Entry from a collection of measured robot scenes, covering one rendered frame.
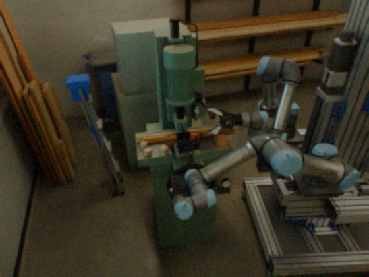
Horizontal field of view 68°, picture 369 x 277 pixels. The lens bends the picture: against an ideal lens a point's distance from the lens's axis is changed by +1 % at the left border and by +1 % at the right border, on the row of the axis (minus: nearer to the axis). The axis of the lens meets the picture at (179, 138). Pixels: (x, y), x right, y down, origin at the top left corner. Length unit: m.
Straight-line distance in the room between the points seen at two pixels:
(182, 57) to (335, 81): 0.83
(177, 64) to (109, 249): 1.55
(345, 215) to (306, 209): 0.20
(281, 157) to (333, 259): 1.15
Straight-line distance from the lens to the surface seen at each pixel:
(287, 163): 1.23
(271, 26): 4.04
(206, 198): 1.23
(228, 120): 1.57
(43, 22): 3.81
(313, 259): 2.17
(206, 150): 1.72
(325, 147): 1.66
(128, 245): 2.39
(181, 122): 1.70
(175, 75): 1.53
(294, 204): 1.78
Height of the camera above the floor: 1.93
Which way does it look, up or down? 34 degrees down
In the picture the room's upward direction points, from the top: 2 degrees counter-clockwise
